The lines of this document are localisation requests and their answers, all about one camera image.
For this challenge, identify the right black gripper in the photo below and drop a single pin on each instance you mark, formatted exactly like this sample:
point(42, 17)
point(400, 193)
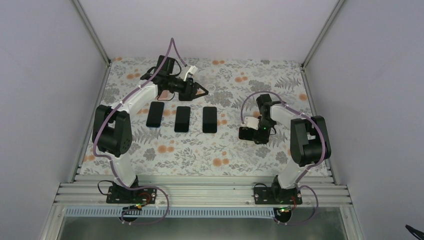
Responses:
point(258, 137)

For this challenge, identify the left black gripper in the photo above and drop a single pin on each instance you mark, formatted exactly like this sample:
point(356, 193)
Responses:
point(191, 95)

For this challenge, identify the clear phone case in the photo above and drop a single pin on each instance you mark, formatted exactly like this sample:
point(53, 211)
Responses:
point(207, 81)

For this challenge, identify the dark blue phone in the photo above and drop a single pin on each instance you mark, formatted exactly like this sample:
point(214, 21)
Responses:
point(209, 120)

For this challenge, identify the teal phone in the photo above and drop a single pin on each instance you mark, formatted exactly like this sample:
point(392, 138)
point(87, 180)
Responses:
point(182, 119)

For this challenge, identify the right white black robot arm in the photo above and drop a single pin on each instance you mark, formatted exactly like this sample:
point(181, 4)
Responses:
point(309, 144)

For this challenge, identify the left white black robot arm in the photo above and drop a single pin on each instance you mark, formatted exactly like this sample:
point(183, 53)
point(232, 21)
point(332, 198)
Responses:
point(112, 129)

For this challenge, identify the floral patterned table mat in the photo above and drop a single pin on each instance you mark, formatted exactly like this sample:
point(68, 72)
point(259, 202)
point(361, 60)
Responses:
point(162, 151)

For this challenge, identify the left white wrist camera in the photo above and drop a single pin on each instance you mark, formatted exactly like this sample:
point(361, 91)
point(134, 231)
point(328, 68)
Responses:
point(188, 71)

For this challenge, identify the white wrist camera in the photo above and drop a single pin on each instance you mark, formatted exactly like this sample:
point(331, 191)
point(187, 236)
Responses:
point(188, 71)
point(251, 122)

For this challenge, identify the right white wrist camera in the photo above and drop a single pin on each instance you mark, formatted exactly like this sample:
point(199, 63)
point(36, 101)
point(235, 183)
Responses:
point(251, 122)

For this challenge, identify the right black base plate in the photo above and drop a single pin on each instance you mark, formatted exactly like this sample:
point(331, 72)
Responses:
point(264, 195)

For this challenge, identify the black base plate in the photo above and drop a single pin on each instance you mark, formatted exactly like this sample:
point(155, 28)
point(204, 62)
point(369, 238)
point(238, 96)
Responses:
point(264, 195)
point(120, 195)

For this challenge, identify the aluminium rail frame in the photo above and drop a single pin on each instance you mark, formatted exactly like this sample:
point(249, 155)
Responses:
point(227, 193)

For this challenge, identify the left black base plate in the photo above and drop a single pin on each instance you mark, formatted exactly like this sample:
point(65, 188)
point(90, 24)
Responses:
point(120, 195)

